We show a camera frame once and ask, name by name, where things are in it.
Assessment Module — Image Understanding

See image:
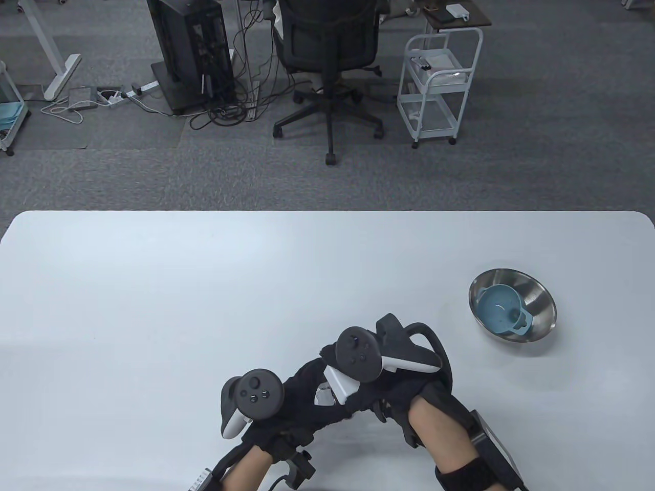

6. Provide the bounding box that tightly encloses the person's right hand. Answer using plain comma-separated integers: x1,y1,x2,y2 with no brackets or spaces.
320,345,442,418

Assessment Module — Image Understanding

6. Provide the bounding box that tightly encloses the person's left hand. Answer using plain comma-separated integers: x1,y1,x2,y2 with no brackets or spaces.
241,358,355,461

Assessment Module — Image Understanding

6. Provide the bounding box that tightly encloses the white square jar lid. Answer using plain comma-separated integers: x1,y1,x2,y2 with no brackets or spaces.
323,364,360,406

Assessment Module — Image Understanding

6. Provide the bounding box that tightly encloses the blue plastic funnel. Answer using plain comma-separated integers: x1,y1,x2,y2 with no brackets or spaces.
477,285,532,337

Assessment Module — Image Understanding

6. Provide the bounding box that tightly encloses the steel mixing bowl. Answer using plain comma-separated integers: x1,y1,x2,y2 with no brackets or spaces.
468,268,557,343

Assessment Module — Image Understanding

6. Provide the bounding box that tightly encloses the person's left forearm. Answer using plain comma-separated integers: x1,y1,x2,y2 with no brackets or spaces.
223,450,272,491

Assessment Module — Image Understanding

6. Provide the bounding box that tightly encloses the black and white controller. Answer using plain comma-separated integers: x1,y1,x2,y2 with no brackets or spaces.
335,313,443,382
220,368,285,439

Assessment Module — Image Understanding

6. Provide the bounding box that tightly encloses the white rolling cart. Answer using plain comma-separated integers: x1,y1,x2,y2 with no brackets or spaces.
397,27,484,149

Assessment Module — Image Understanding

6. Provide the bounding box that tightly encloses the white power strip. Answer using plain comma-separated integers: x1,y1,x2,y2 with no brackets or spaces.
97,80,159,106

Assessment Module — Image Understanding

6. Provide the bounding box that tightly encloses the black office chair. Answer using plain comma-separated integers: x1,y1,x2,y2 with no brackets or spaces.
273,0,385,165

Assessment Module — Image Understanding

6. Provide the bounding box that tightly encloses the black computer tower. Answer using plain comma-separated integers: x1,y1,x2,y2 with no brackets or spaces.
146,0,238,116

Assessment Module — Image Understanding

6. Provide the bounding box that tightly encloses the grey flat box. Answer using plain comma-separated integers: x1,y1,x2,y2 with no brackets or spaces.
68,87,98,110

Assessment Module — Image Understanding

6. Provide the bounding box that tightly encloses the brown side table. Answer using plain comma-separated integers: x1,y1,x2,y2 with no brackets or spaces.
414,0,492,31

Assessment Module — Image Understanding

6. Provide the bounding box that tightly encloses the white cart with teal tray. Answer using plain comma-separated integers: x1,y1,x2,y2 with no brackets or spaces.
0,61,30,157

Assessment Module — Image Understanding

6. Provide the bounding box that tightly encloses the white desk leg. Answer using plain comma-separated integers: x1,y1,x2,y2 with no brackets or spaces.
18,0,82,101

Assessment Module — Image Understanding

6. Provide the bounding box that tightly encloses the thick black cable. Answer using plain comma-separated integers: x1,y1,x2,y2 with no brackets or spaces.
404,322,454,394

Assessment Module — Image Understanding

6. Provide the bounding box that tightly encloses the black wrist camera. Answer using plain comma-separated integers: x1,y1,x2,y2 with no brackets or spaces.
284,449,316,486

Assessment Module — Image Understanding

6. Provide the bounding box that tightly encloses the black forearm strap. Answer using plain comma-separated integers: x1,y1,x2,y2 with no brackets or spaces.
435,458,499,491

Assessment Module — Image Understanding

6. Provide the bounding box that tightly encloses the bundle of black cables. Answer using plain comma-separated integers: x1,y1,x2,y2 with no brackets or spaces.
189,77,268,131

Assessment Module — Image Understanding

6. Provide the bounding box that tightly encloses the white floor cable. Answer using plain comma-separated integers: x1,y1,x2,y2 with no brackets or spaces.
41,99,85,125

